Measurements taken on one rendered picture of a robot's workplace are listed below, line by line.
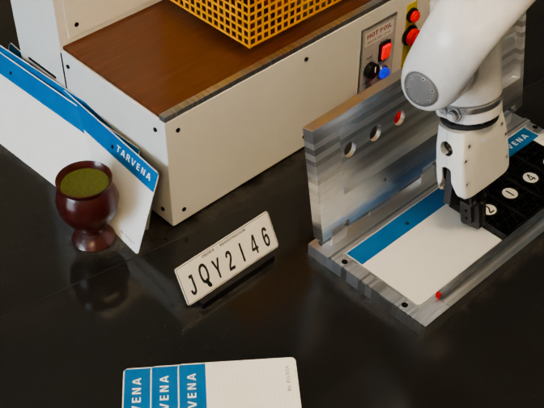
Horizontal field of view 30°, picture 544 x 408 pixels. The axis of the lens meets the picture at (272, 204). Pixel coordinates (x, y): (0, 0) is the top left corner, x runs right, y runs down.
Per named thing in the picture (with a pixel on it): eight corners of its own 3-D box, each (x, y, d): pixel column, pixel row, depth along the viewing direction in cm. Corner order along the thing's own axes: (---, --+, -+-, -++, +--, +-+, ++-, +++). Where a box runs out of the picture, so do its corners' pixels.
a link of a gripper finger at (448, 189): (439, 201, 131) (460, 209, 135) (462, 145, 130) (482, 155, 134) (431, 197, 132) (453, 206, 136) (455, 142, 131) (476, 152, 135)
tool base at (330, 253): (423, 338, 128) (427, 319, 125) (308, 253, 139) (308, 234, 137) (617, 180, 150) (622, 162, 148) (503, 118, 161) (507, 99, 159)
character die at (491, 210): (504, 242, 138) (506, 235, 137) (448, 206, 143) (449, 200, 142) (526, 225, 140) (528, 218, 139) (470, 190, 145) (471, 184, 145)
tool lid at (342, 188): (312, 131, 125) (302, 126, 126) (324, 252, 136) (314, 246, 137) (526, 2, 147) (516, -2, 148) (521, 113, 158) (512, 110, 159)
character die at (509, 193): (526, 224, 140) (528, 218, 139) (470, 190, 145) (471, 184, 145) (547, 208, 143) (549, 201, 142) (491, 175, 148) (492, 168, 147)
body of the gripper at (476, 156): (467, 132, 124) (470, 206, 130) (517, 97, 129) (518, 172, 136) (420, 115, 129) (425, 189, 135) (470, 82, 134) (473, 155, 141)
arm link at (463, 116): (472, 116, 123) (473, 138, 125) (516, 87, 128) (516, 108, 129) (418, 98, 129) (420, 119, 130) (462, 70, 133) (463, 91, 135)
